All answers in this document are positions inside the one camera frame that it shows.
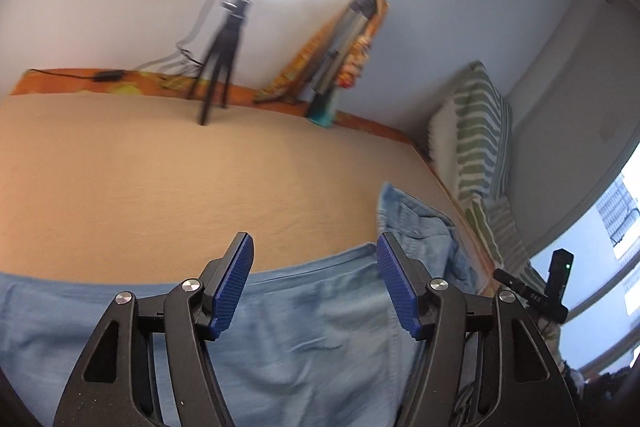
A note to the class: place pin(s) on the black tripod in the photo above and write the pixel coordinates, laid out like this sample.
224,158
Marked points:
222,52

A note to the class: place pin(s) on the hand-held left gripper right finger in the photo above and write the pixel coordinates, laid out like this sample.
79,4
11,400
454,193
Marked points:
397,287

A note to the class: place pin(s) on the beige blanket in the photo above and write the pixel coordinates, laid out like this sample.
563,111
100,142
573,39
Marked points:
200,187

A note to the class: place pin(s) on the green striped cloth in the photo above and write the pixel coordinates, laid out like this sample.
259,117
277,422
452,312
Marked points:
500,227

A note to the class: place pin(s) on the black power adapter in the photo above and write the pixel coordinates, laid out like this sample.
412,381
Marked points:
107,75

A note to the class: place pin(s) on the folded metal frame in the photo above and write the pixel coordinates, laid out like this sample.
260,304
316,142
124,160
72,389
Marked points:
347,32

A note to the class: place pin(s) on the window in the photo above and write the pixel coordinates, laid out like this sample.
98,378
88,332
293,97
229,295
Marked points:
600,267

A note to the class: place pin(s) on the green striped white pillow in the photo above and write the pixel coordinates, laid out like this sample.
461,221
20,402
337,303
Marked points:
475,132

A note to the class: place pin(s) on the orange patterned cloth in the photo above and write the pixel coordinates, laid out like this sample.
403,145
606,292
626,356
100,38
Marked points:
300,62

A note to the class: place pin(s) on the light blue denim pants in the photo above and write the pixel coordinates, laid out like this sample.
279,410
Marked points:
310,307

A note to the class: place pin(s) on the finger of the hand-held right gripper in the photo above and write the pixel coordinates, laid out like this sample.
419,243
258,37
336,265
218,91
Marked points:
512,284

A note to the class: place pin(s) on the person's right forearm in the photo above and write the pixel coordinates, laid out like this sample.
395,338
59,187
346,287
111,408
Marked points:
610,387

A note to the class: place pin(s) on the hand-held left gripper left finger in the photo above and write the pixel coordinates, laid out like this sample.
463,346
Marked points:
232,287

